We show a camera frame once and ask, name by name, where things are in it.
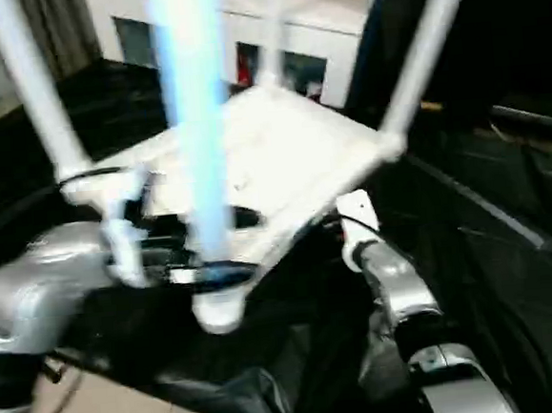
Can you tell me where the white plastic table top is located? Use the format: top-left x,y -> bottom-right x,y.
54,71 -> 420,347

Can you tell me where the white plastic table leg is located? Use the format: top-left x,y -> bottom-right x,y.
0,0 -> 94,192
257,0 -> 293,90
368,0 -> 494,162
148,0 -> 246,273

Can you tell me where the red packet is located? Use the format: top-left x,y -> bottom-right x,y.
235,45 -> 256,87

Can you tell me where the white glass-door cabinet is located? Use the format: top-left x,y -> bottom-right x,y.
87,0 -> 385,130

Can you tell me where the black plastic mat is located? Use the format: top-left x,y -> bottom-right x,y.
0,21 -> 552,413

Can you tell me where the black speaker box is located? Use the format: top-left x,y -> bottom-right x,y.
339,0 -> 490,121

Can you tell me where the grey curtain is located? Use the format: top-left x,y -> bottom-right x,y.
24,0 -> 105,79

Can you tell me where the black television edge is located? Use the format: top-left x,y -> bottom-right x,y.
489,99 -> 552,138

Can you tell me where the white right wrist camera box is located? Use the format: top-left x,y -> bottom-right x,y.
333,188 -> 383,275

